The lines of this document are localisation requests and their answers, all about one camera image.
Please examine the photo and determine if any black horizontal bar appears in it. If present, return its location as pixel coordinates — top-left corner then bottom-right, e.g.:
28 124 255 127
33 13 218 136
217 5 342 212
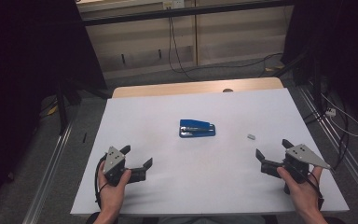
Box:
81 0 295 27

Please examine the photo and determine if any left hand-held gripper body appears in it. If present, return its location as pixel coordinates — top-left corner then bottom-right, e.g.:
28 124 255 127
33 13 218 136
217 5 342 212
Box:
102 145 147 188

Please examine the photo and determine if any black floor cable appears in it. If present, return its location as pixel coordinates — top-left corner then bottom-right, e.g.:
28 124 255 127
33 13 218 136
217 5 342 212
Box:
195 51 284 78

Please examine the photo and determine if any black tripod stand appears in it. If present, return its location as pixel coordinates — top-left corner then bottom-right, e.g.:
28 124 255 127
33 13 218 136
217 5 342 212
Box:
55 78 110 135

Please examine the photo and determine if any black looped cable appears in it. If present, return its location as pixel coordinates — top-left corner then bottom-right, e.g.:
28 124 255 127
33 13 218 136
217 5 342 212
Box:
302 102 351 172

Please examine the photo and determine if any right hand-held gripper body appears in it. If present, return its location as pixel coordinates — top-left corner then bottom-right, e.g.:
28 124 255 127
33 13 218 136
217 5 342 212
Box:
260 143 332 195

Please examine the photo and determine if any white wall outlet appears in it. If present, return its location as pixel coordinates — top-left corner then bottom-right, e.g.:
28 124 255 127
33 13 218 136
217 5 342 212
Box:
162 0 186 9

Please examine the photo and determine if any black hanging cable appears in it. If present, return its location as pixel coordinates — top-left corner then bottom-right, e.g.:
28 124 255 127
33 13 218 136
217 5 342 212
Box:
167 16 200 82

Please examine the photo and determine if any white table cover sheet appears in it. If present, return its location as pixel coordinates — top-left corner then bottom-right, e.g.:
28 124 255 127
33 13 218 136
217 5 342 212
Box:
70 88 350 217

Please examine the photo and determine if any person's left hand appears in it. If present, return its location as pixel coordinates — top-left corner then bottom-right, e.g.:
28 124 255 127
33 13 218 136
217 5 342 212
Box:
96 161 132 218

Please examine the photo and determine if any person's grey clothing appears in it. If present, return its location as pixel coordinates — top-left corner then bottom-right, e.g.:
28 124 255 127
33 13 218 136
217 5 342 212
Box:
157 215 264 224

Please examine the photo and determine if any blue stapler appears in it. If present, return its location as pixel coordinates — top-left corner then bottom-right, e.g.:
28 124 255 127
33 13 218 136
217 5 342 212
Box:
178 119 216 139

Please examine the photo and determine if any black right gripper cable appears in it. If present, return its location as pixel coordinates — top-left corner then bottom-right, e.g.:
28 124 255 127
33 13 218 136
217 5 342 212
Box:
304 169 325 210

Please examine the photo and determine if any black metal stand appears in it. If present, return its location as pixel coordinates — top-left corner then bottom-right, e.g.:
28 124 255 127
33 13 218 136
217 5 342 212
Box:
273 50 327 117

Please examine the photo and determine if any beige wooden cabinet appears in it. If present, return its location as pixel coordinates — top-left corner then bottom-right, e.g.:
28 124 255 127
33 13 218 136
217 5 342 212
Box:
76 0 295 80

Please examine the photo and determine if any black curtain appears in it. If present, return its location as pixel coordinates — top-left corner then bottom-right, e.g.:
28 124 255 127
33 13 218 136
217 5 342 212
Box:
0 0 108 216
281 0 358 132

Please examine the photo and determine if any person's right hand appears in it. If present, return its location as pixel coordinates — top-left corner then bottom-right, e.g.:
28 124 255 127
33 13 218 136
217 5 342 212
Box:
276 165 324 218

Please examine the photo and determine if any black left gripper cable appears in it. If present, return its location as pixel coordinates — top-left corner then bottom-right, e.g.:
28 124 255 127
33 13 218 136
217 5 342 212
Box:
93 154 110 210

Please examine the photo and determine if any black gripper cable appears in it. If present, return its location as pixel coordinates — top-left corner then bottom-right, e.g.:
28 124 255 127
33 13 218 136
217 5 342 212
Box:
93 154 110 210
304 169 325 210

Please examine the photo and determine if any light wooden table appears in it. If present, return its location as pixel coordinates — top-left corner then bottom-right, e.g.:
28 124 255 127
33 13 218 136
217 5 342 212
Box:
111 77 284 99

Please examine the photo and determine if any aluminium floor rail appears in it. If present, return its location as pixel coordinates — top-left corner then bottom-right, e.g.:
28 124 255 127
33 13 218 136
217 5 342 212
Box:
21 122 74 224
296 85 358 204

